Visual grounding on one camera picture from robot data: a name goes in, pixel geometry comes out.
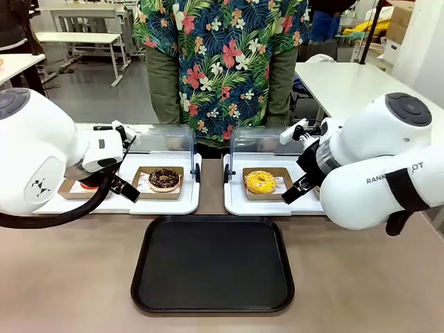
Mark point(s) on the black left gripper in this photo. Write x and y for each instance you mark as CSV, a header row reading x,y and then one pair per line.
x,y
126,150

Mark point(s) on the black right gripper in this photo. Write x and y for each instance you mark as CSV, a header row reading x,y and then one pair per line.
x,y
310,159

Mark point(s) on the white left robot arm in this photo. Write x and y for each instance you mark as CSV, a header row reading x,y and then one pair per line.
x,y
34,145

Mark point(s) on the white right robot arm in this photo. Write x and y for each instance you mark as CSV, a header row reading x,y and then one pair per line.
x,y
364,194

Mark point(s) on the brown cardboard donut tray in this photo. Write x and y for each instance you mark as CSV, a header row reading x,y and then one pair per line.
x,y
69,196
267,197
317,193
156,196

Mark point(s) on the chocolate donut with nuts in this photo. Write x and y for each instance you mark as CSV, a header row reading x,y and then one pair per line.
x,y
154,180

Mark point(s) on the red glazed donut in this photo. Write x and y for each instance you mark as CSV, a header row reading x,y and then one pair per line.
x,y
86,188

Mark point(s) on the yellow glazed sprinkle donut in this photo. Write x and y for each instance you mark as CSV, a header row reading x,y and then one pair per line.
x,y
251,184

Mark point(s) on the black serving tray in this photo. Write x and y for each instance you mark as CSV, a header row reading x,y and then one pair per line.
x,y
211,267

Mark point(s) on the person right hand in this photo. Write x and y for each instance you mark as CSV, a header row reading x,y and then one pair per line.
x,y
175,143

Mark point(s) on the white printed paper liner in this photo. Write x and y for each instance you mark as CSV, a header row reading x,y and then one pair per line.
x,y
74,187
141,185
281,184

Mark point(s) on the white display case base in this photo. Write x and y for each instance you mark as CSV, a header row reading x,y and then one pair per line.
x,y
243,206
166,206

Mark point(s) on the clear display case lid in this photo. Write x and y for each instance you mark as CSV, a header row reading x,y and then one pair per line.
x,y
163,138
260,145

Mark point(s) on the blue chair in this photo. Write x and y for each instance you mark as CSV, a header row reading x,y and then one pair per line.
x,y
300,90

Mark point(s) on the person left arm olive sleeve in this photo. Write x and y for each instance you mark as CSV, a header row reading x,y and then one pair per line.
x,y
281,86

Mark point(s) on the person arm olive sleeve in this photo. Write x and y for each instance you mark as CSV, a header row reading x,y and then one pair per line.
x,y
163,86
281,86

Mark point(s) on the person right arm olive sleeve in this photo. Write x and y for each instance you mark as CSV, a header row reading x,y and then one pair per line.
x,y
163,86

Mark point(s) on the large white table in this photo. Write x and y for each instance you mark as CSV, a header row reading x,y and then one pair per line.
x,y
347,83

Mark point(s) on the white cloth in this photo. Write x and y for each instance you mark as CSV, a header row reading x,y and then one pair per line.
x,y
320,58

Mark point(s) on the person torso floral shirt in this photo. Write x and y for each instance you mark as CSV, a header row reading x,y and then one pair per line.
x,y
222,69

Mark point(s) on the low white bench table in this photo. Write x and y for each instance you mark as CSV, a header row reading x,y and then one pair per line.
x,y
76,37

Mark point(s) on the white table with orange item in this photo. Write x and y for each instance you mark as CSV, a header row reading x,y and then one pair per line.
x,y
21,64

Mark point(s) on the teal green cloth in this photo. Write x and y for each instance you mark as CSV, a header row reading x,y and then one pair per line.
x,y
352,33

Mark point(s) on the background person in blue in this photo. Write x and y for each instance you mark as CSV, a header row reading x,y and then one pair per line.
x,y
324,24

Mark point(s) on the black slanted pole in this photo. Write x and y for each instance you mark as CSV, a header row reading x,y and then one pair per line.
x,y
369,38

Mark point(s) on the white storage box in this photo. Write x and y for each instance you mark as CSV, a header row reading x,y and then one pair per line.
x,y
392,50

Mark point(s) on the yellow bag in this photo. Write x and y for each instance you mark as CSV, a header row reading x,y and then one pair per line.
x,y
374,26

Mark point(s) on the brown cardboard box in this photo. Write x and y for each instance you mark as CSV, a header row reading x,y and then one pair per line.
x,y
399,21

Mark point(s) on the background person in dark clothes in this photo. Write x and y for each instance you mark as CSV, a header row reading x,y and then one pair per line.
x,y
10,21

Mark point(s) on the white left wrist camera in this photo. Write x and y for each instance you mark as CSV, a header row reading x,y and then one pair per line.
x,y
129,131

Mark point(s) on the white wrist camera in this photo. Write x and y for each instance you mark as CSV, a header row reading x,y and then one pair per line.
x,y
129,131
291,132

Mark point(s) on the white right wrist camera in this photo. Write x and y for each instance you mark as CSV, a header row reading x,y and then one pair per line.
x,y
291,132

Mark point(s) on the white desk with frame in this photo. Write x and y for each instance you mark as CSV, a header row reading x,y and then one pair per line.
x,y
86,12

